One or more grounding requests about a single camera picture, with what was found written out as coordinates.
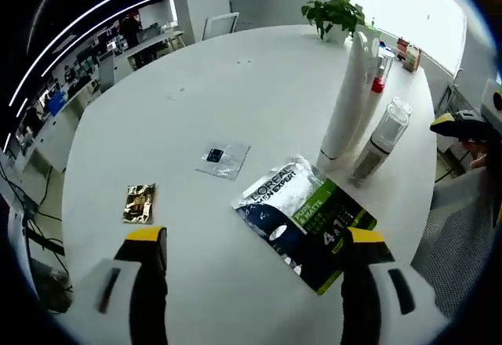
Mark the white skincare bottle grey print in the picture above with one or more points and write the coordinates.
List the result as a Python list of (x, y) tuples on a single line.
[(372, 153)]

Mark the person's right hand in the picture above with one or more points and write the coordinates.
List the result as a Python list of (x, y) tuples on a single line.
[(478, 160)]

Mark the white skincare tube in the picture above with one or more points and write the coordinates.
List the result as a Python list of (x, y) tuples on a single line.
[(345, 106)]

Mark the small tan container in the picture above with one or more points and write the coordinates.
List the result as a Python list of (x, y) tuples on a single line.
[(413, 59)]

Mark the pale office desk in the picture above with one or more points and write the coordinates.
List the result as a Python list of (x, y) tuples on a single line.
[(157, 45)]

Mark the potted green plant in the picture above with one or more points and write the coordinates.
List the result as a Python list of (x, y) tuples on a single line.
[(333, 11)]

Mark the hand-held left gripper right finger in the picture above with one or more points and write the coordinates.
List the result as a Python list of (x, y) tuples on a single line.
[(376, 302)]

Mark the white office chair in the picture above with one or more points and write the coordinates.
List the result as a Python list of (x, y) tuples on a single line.
[(219, 25)]

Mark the white skincare bottle red band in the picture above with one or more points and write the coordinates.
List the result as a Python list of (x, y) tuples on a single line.
[(377, 86)]

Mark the gold skincare sachet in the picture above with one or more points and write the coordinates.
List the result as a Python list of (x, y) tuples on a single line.
[(139, 204)]

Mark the blue crate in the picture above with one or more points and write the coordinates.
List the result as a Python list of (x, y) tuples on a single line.
[(56, 104)]

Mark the red white carton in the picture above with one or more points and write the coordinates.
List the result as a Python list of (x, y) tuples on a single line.
[(403, 47)]

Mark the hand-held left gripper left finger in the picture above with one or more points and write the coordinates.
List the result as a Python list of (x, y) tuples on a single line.
[(117, 302)]

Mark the clear skincare sachet dark label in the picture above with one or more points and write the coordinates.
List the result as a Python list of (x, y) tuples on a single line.
[(225, 160)]

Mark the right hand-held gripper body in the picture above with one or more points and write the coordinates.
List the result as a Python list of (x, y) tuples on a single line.
[(495, 100)]

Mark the green black skincare sachet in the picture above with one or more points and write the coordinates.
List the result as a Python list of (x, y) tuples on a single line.
[(282, 211)]

